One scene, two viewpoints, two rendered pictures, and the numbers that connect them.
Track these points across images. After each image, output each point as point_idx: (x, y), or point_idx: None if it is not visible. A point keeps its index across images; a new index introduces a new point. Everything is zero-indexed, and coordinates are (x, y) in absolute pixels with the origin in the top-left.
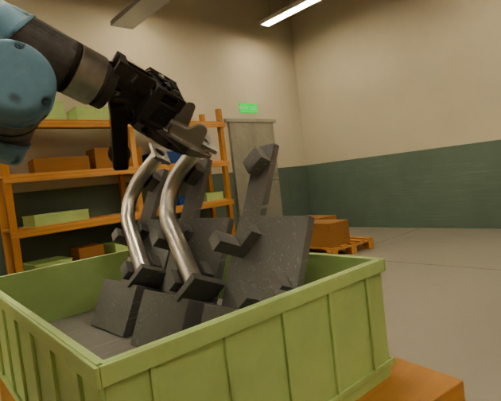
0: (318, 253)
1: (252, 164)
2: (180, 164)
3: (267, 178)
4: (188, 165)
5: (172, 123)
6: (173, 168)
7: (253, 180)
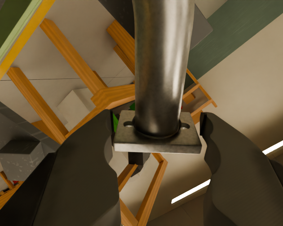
0: None
1: (6, 166)
2: (147, 49)
3: None
4: (135, 59)
5: (203, 206)
6: (165, 10)
7: (11, 132)
